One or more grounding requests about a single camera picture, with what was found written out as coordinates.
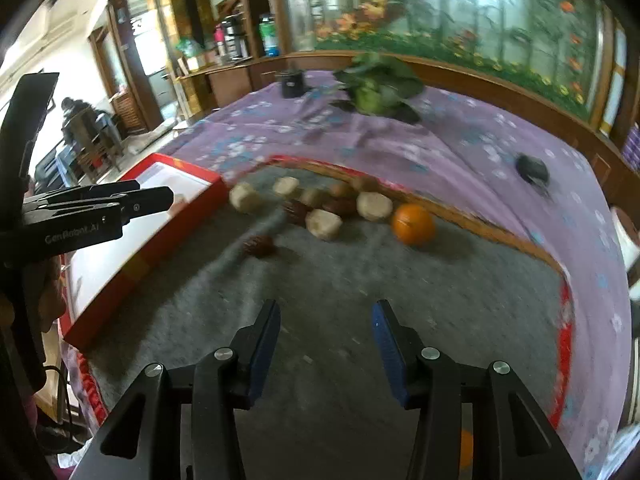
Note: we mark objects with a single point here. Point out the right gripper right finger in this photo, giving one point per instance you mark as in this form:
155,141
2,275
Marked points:
512,437

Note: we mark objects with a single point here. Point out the wooden chair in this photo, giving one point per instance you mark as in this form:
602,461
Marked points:
92,136

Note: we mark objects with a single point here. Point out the small black pouch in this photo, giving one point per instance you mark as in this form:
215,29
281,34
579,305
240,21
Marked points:
533,171

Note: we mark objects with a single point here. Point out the green white bottle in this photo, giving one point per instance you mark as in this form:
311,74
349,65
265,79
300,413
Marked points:
268,32

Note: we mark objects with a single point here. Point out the red white tray box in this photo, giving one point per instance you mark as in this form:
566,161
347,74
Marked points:
98,279

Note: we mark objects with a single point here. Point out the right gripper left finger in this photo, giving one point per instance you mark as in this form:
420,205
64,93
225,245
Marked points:
169,421

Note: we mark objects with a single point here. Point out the floral glass screen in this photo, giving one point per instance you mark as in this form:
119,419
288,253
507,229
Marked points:
549,47

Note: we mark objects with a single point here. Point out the black thermos flask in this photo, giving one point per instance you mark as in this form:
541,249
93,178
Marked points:
235,37

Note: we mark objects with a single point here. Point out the purple floral tablecloth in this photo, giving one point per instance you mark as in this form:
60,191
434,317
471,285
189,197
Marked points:
462,154

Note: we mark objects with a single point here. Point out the beige chunk far left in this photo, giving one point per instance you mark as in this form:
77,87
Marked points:
244,198

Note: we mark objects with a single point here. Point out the orange fruit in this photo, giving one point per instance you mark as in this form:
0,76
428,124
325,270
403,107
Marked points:
413,225

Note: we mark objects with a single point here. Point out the beige corn chunk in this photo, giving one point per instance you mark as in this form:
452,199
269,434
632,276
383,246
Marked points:
374,206

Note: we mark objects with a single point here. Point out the beige chunk upper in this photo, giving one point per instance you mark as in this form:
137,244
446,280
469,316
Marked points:
286,187

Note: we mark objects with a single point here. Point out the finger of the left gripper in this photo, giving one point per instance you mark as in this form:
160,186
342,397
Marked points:
80,193
134,204

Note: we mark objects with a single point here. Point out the grey felt mat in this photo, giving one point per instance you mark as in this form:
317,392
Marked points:
327,411

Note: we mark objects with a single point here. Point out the black cylindrical device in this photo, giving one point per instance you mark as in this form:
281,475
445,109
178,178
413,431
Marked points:
292,83

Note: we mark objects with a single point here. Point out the dark red jujube date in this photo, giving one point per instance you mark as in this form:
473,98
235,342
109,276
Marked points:
259,246

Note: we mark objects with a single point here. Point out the green leafy cabbage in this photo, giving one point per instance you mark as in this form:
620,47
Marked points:
379,85

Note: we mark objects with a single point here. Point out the brown longan fruit far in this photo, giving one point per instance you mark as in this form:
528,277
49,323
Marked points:
364,184

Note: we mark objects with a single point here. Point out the brown longan fruit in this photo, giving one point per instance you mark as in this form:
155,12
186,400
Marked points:
364,184
342,190

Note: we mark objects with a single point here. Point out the beige chunk front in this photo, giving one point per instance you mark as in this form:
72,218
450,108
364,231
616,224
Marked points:
323,224

